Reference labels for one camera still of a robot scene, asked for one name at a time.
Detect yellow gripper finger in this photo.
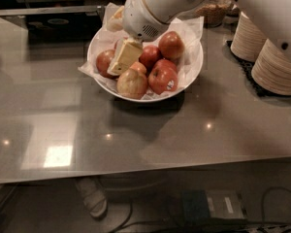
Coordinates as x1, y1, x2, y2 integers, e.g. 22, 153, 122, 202
107, 6, 124, 32
107, 38, 143, 76

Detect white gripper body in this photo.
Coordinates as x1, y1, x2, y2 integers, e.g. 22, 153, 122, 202
122, 0, 169, 42

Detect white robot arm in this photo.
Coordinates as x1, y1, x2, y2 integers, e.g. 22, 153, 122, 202
121, 0, 291, 61

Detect small orange apple middle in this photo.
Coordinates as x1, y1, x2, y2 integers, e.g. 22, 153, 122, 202
130, 61, 147, 74

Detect white bowl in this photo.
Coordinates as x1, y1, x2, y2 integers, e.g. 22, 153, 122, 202
86, 10, 205, 104

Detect yellow-green apple front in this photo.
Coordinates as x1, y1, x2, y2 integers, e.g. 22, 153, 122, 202
116, 69, 148, 99

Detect red apple with sticker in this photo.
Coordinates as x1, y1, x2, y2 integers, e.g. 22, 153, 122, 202
148, 67, 178, 94

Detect white paper bowl liner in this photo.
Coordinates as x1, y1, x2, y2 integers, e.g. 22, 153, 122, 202
77, 2, 205, 101

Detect black induction cooktop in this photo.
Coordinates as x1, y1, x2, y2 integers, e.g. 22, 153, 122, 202
1, 12, 102, 43

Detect glass jar with cereal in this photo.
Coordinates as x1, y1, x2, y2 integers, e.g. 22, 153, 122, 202
196, 0, 232, 27

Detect tall stack paper plates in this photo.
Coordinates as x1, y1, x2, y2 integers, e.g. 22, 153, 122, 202
231, 12, 267, 62

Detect black rubber mat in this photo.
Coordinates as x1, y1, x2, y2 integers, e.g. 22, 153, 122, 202
227, 41, 284, 96

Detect front stack paper plates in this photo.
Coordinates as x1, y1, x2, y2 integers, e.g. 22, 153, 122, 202
251, 40, 291, 96

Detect grey power strip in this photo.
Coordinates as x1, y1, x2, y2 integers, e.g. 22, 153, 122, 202
75, 177, 108, 219

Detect blue box under table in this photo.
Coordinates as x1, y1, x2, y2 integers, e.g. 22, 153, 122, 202
181, 190, 210, 223

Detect black cable on floor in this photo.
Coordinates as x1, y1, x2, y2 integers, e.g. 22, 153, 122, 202
260, 186, 291, 225

